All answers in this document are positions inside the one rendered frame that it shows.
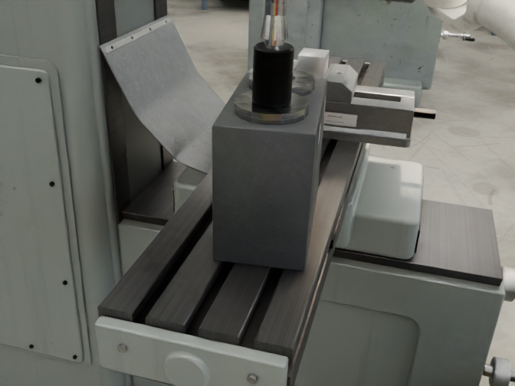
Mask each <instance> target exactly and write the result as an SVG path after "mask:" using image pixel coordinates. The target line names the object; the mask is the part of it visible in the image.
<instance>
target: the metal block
mask: <svg viewBox="0 0 515 386"><path fill-rule="evenodd" d="M328 60H329V50H321V49H313V48H303V50H302V51H301V52H300V53H299V55H298V62H297V69H298V70H300V71H303V72H306V73H309V74H310V75H312V76H314V77H319V78H323V77H324V75H325V73H326V71H327V69H328Z"/></svg>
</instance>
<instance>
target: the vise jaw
mask: <svg viewBox="0 0 515 386"><path fill-rule="evenodd" d="M323 78H326V79H327V90H326V101H333V102H340V103H351V102H352V99H353V95H354V93H355V90H356V85H357V80H358V74H357V72H355V71H354V69H352V68H351V66H349V65H345V64H330V65H329V67H328V69H327V71H326V73H325V75H324V77H323Z"/></svg>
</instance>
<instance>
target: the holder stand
mask: <svg viewBox="0 0 515 386"><path fill-rule="evenodd" d="M252 82H253V73H250V72H247V73H246V74H245V75H244V77H243V78H242V80H241V82H240V83H239V85H238V86H237V88H236V89H235V91H234V92H233V94H232V95H231V97H230V99H229V101H228V102H227V103H226V105H225V107H224V108H223V110H222V111H221V113H220V114H219V116H218V118H217V119H216V121H215V122H214V124H213V125H212V257H213V260H218V261H225V262H232V263H243V264H250V265H257V266H263V267H276V268H282V269H289V270H301V271H303V270H305V268H306V264H307V254H308V250H309V245H310V235H311V231H312V225H313V216H314V211H315V206H316V201H317V192H318V183H319V174H320V157H321V149H322V140H323V124H324V115H325V106H326V90H327V79H326V78H319V77H314V76H312V75H310V74H309V73H306V72H303V71H300V70H293V82H292V94H291V103H290V104H289V105H287V106H283V107H277V108H270V107H263V106H258V105H256V104H255V103H253V102H252Z"/></svg>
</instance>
